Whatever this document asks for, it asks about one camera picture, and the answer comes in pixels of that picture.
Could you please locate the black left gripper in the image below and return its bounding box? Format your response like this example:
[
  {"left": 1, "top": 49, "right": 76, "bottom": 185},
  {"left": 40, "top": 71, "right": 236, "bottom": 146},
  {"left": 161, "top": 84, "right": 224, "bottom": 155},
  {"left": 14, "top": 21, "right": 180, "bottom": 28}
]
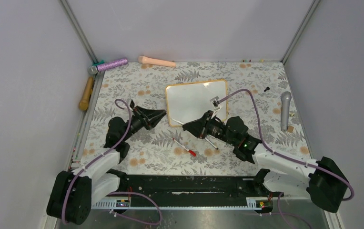
[{"left": 122, "top": 106, "right": 167, "bottom": 142}]

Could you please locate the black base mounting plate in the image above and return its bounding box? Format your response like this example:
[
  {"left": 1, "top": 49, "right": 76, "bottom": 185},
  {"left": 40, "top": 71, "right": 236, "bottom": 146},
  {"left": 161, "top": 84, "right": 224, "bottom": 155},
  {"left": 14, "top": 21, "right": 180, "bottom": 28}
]
[{"left": 103, "top": 169, "right": 280, "bottom": 201}]

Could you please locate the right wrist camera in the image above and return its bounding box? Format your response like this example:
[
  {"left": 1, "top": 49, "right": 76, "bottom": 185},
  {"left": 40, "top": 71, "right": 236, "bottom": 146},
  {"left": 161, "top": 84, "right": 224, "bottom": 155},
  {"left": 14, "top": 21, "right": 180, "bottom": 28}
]
[{"left": 210, "top": 96, "right": 222, "bottom": 111}]

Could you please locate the blue capped marker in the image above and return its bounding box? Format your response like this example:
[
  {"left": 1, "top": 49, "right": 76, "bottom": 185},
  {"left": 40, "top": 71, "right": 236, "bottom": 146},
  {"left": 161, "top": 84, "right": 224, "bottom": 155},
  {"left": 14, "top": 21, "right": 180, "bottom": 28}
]
[{"left": 204, "top": 137, "right": 219, "bottom": 150}]

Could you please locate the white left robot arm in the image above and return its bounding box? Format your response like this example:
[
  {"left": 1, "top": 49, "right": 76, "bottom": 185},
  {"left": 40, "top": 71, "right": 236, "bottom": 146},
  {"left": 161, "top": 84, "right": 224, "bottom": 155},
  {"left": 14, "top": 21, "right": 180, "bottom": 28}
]
[{"left": 46, "top": 102, "right": 166, "bottom": 225}]

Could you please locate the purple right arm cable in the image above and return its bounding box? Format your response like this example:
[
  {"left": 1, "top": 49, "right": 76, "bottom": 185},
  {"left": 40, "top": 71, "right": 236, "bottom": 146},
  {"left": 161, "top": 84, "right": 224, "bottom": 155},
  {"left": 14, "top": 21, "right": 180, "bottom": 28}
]
[{"left": 216, "top": 89, "right": 355, "bottom": 201}]

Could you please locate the yellow framed whiteboard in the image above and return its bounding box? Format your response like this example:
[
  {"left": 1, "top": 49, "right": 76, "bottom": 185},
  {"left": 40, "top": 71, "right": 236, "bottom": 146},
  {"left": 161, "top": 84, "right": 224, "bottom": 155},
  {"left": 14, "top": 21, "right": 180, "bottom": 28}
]
[{"left": 165, "top": 80, "right": 227, "bottom": 127}]

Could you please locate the silver toy microphone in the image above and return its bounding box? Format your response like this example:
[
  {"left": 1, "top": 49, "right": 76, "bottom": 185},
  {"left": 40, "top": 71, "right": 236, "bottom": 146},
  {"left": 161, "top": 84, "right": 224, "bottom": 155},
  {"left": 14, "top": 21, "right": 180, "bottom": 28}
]
[{"left": 281, "top": 91, "right": 292, "bottom": 132}]

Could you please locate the red capped marker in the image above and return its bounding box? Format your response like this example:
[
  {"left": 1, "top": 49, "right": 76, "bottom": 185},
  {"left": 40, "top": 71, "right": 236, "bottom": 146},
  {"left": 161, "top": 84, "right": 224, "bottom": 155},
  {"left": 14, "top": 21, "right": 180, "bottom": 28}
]
[{"left": 172, "top": 138, "right": 197, "bottom": 157}]

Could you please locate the pink toy microphone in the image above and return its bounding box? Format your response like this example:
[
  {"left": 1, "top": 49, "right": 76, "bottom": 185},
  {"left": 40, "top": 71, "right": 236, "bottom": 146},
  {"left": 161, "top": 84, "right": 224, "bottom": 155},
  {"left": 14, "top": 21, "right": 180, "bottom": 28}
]
[{"left": 138, "top": 56, "right": 176, "bottom": 68}]

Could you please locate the purple glitter toy microphone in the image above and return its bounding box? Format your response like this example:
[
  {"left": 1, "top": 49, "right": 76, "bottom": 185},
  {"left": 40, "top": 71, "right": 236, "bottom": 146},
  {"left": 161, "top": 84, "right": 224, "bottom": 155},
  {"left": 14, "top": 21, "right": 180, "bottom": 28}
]
[{"left": 87, "top": 58, "right": 128, "bottom": 75}]

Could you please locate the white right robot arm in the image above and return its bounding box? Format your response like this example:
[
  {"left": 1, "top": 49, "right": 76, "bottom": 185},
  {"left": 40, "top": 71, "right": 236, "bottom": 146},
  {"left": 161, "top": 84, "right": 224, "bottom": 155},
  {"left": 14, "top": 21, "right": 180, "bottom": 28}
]
[{"left": 182, "top": 110, "right": 348, "bottom": 213}]

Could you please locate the floral patterned table mat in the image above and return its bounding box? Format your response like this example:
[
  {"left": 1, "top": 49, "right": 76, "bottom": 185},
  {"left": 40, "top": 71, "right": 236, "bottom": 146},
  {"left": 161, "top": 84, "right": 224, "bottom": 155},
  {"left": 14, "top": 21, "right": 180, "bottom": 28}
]
[{"left": 77, "top": 62, "right": 310, "bottom": 176}]

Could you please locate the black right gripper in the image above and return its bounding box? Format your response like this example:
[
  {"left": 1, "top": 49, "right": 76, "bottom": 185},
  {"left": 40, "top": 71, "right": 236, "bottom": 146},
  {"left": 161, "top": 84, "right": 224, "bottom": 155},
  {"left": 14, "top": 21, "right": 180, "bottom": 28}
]
[{"left": 182, "top": 110, "right": 237, "bottom": 146}]

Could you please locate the white slotted cable duct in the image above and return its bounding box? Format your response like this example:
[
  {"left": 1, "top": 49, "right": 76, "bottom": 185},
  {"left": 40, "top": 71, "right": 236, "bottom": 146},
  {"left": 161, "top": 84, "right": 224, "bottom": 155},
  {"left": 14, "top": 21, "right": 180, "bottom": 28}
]
[{"left": 92, "top": 197, "right": 273, "bottom": 211}]

